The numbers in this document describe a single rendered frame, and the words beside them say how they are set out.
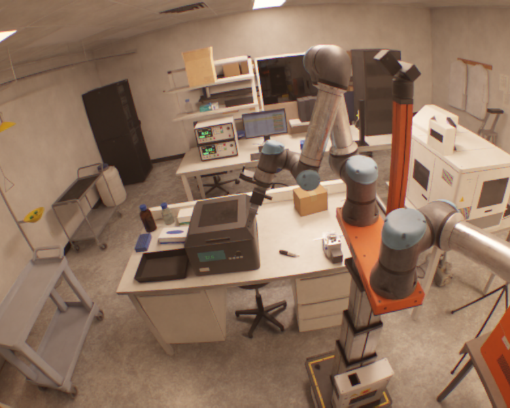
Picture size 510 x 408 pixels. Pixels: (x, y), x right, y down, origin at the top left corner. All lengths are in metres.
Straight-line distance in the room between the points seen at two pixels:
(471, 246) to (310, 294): 1.38
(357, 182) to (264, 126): 2.48
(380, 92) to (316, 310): 2.58
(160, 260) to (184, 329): 0.57
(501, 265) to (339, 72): 0.68
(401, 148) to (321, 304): 1.45
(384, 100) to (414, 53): 3.38
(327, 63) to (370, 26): 5.55
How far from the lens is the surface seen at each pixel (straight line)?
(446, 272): 2.93
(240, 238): 1.65
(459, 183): 1.85
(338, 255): 1.74
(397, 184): 0.91
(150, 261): 2.14
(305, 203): 2.15
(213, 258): 1.74
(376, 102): 3.67
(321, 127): 0.93
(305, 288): 1.93
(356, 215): 1.11
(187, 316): 2.16
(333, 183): 2.41
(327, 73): 0.91
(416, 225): 0.77
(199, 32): 5.98
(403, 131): 0.85
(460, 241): 0.81
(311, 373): 2.06
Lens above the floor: 2.15
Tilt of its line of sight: 31 degrees down
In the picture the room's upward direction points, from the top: 10 degrees counter-clockwise
